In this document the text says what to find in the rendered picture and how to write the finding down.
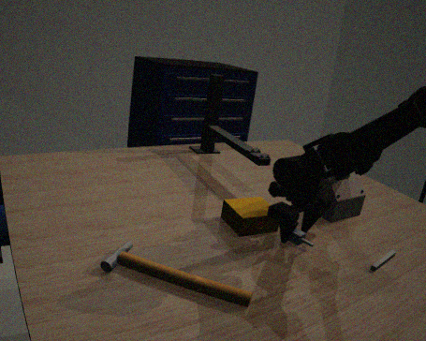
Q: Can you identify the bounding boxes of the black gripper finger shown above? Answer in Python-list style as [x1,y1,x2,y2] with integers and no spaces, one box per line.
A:
[278,221,299,244]
[301,208,326,233]

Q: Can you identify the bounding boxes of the hammer with wooden handle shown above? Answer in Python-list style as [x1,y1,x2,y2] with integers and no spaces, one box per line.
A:
[100,241,253,307]

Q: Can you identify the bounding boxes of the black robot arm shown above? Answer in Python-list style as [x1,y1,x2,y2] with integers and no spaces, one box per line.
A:
[268,86,426,200]

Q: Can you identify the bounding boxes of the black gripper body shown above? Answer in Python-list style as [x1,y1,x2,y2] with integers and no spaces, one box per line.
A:
[267,182,331,226]

